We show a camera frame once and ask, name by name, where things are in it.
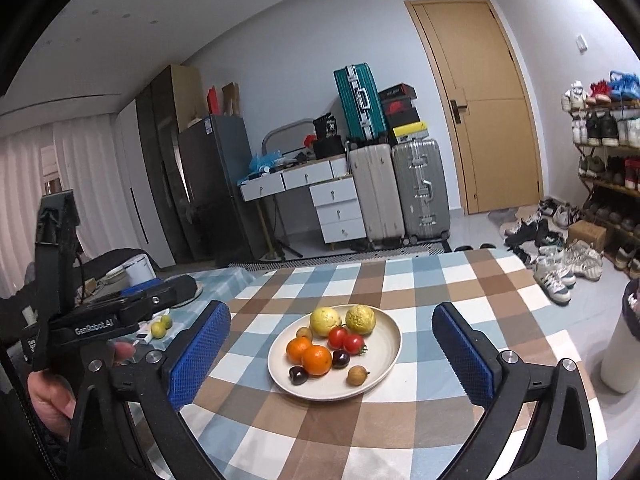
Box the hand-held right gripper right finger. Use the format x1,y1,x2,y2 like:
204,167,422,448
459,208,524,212
431,302,598,480

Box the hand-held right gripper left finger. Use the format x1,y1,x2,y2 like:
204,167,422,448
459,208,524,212
66,301,232,480

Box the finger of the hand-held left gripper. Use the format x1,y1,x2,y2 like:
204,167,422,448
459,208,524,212
86,283,164,308
119,275,200,324

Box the cream round plate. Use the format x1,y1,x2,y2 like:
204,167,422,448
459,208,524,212
267,304,402,402

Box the small orange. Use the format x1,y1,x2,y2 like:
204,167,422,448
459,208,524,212
286,337,313,364

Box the large orange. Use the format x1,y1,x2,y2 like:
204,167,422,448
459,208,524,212
301,345,333,377

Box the person's left forearm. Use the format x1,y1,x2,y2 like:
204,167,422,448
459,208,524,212
0,350,71,480

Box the person's left hand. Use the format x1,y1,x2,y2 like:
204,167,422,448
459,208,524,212
26,341,137,442

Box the black chair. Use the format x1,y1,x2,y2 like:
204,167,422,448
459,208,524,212
75,247,151,302

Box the white curtain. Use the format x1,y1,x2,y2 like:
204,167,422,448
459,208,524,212
0,115,126,302

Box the checked tablecloth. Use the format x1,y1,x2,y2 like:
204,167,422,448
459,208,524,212
165,247,608,480

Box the bumpy green yellow guava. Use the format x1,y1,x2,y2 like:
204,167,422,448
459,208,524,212
345,304,377,336

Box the dark grey fridge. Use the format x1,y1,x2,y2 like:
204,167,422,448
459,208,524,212
177,114,267,267

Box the dark tall cabinet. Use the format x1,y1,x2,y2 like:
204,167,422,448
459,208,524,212
136,64,211,267

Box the smooth yellow guava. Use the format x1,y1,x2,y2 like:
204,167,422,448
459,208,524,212
309,307,343,337

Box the scattered sneakers pile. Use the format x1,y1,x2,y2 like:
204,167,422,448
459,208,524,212
501,199,607,307

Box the grey doormat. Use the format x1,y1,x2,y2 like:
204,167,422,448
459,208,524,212
487,207,524,224

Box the white bin with dark bag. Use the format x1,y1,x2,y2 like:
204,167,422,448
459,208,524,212
600,275,640,394

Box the blue plastic bags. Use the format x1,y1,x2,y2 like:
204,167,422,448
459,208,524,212
248,151,286,174

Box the silver suitcase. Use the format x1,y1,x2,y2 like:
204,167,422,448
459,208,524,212
391,137,451,247

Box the small brown cardboard box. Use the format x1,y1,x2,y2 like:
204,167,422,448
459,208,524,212
567,220,608,254

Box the beige suitcase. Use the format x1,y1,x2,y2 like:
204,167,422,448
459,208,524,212
347,143,406,249

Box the white desk with drawers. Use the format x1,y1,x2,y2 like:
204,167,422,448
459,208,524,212
239,155,367,247

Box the tan cardboard box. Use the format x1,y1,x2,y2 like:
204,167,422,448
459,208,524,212
169,64,207,131

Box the flat brown cardboard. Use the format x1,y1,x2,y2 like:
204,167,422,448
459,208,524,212
221,82,240,117

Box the tan wooden door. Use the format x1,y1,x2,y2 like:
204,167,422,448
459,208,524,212
405,0,545,216

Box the black bag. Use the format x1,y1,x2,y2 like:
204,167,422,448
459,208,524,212
312,115,347,159

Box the yellow black shoe box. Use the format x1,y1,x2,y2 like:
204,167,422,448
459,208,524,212
392,121,430,144

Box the wooden shoe rack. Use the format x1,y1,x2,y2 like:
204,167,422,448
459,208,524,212
570,72,640,282

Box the red black shoe box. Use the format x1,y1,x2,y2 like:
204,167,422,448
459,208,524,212
382,100,419,129

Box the row of assorted sneakers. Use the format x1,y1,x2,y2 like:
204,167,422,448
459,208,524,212
560,71,640,241

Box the teal suitcase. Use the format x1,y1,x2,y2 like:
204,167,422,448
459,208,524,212
333,63,389,144

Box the grey arched frame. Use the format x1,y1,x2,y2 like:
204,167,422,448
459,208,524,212
262,119,316,157

